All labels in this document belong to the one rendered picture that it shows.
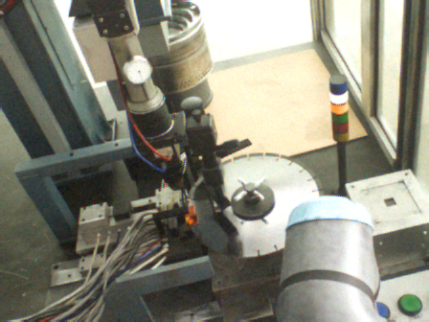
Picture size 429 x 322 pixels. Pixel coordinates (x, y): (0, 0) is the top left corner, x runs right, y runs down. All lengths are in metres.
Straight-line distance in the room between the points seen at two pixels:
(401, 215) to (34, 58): 1.09
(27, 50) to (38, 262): 0.61
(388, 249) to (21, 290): 1.00
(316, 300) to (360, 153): 1.11
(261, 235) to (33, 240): 0.79
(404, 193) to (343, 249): 0.73
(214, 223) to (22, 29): 0.75
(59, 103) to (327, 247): 1.20
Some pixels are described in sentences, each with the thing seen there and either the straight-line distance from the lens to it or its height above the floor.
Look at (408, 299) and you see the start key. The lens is 1.14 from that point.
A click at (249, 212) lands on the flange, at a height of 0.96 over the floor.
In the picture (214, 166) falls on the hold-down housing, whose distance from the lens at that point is 1.11.
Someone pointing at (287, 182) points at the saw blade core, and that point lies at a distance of 1.29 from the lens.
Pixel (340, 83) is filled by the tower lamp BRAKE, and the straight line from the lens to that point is 1.24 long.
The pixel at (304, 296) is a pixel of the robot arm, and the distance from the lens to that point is 0.58.
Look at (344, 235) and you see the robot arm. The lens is 0.63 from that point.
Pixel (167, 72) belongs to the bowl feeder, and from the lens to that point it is 1.74.
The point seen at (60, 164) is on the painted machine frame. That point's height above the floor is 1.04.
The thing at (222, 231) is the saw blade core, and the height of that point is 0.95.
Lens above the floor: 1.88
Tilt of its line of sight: 41 degrees down
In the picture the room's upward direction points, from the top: 9 degrees counter-clockwise
